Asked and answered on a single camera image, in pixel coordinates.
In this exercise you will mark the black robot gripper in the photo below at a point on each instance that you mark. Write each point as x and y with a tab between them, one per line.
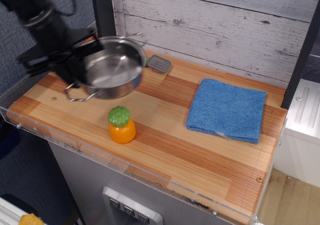
60	50

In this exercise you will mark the stainless steel saucepan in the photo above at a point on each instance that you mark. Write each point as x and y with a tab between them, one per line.
113	72

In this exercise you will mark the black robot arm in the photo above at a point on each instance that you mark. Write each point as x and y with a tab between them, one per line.
38	13

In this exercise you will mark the orange toy carrot green top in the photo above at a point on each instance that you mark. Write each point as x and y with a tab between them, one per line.
122	128

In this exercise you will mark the silver toy fridge cabinet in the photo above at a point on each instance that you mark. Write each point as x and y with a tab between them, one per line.
87	174

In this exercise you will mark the silver dispenser button panel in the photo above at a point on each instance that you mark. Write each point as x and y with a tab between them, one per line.
125	210

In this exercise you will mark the blue folded cloth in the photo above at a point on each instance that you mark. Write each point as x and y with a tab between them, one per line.
227	111

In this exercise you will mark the yellow object bottom left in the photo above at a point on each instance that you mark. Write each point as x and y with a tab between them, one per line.
30	219

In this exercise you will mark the clear acrylic table guard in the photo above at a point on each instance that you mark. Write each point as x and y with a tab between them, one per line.
138	147

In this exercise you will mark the white toy sink unit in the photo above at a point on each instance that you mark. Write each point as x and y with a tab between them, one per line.
298	153

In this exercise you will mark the dark grey left post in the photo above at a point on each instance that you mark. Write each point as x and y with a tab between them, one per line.
104	18

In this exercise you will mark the dark grey post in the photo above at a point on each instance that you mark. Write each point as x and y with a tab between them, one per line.
302	58
104	18

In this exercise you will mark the dark grey right post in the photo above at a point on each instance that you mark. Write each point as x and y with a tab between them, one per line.
302	58

